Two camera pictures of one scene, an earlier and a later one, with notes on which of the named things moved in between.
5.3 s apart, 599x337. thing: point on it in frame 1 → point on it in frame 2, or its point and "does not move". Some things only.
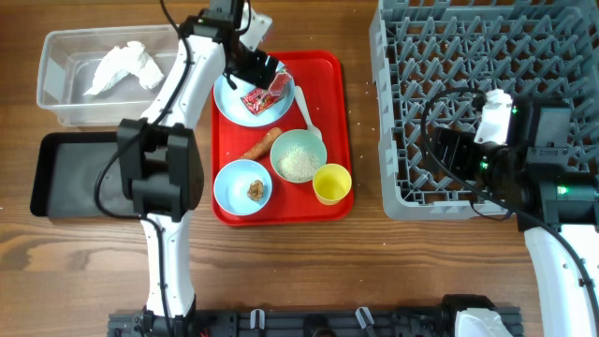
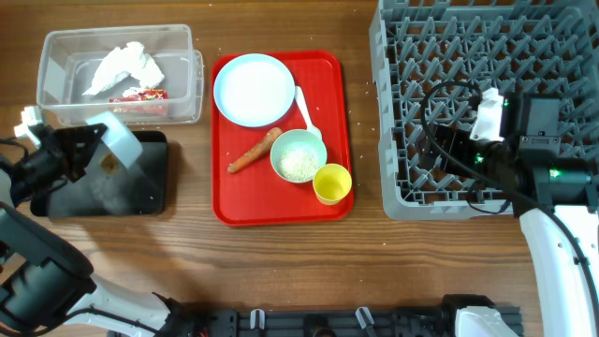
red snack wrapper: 257,100 → 149,102
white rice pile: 298,164 does not move
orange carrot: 261,147 does not move
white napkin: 124,58 does not move
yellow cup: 331,183 does not move
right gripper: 460,142 does not move
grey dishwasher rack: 437,59 does not move
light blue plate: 233,109 does not move
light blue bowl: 232,183 → 118,139
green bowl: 296,154 does not move
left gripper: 252,73 → 58,144
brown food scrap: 255,191 → 110,165
